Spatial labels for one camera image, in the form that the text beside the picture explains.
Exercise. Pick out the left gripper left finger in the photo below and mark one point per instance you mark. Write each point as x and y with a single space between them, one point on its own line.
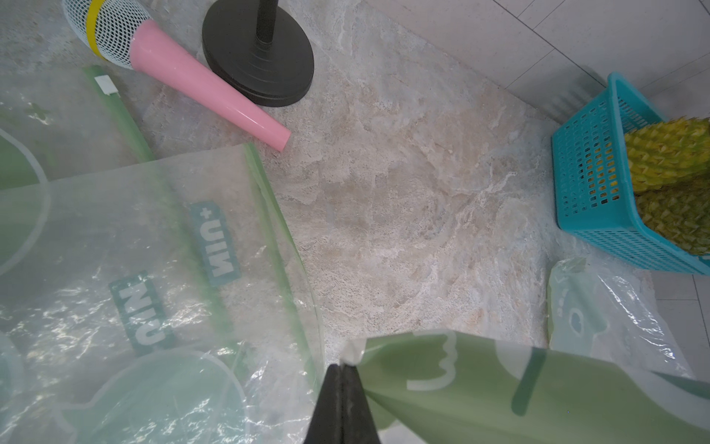
327 423

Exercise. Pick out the pink toy microphone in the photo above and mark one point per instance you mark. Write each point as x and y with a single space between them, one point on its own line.
125 34

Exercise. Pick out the black microphone stand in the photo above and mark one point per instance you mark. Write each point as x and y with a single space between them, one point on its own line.
260 50

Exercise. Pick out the yellow pineapple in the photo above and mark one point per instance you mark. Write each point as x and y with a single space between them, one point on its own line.
667 153

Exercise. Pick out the teal plastic basket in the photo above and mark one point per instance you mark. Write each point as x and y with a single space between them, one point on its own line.
593 184

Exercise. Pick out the zip-top bag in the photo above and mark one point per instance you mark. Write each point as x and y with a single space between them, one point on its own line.
65 122
444 386
594 312
162 302

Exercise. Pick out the green pineapple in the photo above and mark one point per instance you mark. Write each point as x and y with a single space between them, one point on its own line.
679 213

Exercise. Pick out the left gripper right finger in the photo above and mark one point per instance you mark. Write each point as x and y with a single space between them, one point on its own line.
357 420

